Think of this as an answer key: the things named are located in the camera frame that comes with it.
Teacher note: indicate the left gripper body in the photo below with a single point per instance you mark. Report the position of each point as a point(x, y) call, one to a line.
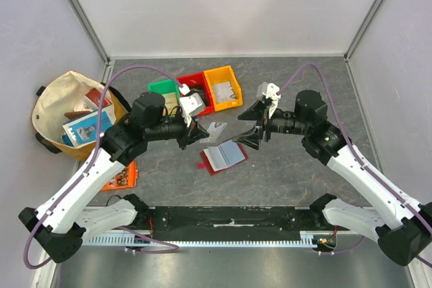
point(183, 136)

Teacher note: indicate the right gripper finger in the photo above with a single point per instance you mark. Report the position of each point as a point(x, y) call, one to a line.
point(251, 139)
point(254, 112)

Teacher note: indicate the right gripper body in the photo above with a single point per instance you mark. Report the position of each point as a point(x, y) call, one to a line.
point(265, 125)

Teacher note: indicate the blue white credit card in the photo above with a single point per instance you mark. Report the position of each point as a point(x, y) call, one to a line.
point(215, 130)

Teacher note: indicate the red leather card holder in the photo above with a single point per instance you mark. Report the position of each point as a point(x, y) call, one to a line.
point(222, 157)

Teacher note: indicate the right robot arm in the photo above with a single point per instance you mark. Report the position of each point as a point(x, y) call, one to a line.
point(400, 224)

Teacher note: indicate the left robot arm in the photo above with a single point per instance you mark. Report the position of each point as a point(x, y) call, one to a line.
point(60, 225)

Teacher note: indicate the white card in yellow bin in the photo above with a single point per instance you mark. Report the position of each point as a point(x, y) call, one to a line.
point(223, 92)

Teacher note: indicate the beige cards in green bin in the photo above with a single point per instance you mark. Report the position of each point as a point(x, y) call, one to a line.
point(171, 100)

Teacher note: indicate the black card in red bin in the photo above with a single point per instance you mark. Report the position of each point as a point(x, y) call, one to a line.
point(200, 90)

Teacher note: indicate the green plastic bin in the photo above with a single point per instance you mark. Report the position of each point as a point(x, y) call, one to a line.
point(163, 87)

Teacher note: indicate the red plastic bin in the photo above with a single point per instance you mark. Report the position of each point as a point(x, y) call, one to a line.
point(197, 83)

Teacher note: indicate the yellow plastic bin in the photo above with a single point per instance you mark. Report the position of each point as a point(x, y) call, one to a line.
point(223, 74)

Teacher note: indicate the orange picture box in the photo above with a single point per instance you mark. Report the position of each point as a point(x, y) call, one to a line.
point(126, 179)

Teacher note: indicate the red white box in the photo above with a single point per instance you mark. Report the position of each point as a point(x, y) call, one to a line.
point(93, 98)

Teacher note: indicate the blue product box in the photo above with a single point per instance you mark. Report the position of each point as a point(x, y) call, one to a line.
point(83, 130)

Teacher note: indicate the canvas tote bag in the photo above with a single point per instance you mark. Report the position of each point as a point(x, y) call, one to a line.
point(58, 103)

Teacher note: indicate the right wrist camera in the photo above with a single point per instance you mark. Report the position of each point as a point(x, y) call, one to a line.
point(268, 91)

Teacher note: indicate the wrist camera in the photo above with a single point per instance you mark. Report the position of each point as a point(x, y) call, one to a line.
point(191, 103)
point(268, 91)

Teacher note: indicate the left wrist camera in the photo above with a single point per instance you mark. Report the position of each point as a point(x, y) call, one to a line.
point(191, 103)

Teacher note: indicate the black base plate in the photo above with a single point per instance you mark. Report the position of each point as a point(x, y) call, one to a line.
point(164, 218)

